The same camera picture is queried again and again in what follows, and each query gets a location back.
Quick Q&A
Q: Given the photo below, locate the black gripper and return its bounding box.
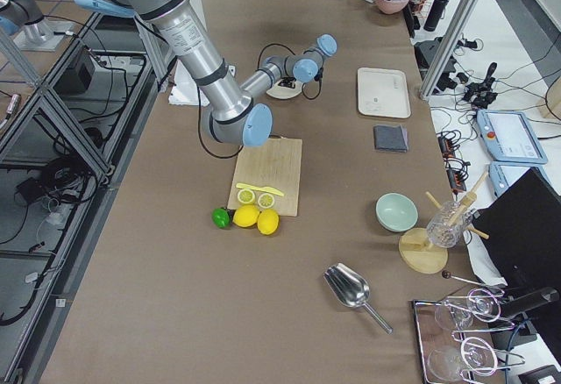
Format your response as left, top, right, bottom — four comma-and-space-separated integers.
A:
278, 77, 297, 89

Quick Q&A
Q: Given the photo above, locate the cream round plate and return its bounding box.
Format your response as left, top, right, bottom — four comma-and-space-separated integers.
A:
266, 81, 302, 100

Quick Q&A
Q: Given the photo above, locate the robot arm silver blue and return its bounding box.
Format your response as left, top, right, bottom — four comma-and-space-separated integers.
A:
75, 0, 337, 146
1, 0, 54, 45

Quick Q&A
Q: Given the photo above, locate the cream rabbit tray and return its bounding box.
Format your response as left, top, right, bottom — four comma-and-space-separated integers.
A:
357, 68, 411, 119

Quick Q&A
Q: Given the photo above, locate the bamboo cutting board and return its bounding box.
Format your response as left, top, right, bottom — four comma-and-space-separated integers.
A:
227, 138, 302, 217

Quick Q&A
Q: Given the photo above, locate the yellow plastic knife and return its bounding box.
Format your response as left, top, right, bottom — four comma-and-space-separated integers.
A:
235, 182, 285, 196

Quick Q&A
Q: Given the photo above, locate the lemon half near knife tip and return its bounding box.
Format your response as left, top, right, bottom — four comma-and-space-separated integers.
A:
257, 193, 275, 210

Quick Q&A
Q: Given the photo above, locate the grey folded cloth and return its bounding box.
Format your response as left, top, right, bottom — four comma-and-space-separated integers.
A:
373, 124, 408, 153

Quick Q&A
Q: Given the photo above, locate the whole lemon outer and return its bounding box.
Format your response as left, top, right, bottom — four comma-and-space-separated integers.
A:
257, 209, 280, 235

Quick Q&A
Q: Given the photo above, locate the whole lemon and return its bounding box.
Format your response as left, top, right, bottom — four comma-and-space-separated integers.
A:
257, 209, 280, 235
232, 204, 260, 228

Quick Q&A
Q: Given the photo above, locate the whole lemon inner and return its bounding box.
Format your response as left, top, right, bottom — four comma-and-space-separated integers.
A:
232, 204, 260, 228

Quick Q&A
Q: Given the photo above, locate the green lime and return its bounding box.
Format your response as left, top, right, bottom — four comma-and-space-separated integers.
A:
211, 208, 231, 229

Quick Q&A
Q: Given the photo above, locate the black thermos bottle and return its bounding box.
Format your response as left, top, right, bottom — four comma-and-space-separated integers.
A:
423, 0, 449, 32

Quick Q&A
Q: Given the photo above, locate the mint green bowl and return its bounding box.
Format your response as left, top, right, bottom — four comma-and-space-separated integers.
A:
375, 193, 418, 232

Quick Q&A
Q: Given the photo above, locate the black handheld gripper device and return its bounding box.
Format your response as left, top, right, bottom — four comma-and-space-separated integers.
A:
463, 62, 498, 110

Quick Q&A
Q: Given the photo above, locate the clear glass cup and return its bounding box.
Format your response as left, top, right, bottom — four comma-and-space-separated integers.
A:
426, 201, 473, 249

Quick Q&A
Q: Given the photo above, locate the wooden cup tree stand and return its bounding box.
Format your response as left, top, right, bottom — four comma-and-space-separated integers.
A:
399, 171, 489, 274

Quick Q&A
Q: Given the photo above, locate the metal ice scoop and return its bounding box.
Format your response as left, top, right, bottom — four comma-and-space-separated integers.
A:
323, 262, 394, 334

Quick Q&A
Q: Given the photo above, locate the teach pendant far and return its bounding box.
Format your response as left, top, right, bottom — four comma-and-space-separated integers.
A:
476, 110, 548, 165

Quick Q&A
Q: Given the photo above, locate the teach pendant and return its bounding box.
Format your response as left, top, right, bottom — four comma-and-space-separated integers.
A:
488, 161, 545, 197
476, 110, 548, 165

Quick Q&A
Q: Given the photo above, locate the teach pendant near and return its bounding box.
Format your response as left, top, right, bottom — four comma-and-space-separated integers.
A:
488, 161, 545, 197

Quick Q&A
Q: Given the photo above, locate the black monitor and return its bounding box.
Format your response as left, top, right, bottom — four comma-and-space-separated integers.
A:
473, 167, 560, 289

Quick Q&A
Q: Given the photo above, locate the white camera pillar with base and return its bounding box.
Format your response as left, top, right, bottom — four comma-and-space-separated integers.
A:
167, 0, 236, 108

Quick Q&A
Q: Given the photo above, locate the lemon half near knife handle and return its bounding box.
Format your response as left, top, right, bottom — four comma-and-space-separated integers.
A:
237, 188, 256, 205

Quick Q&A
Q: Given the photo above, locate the aluminium frame post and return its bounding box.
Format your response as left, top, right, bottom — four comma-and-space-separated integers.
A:
419, 0, 479, 101

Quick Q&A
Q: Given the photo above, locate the wire glass rack tray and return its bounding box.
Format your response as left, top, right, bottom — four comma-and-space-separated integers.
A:
409, 286, 561, 384

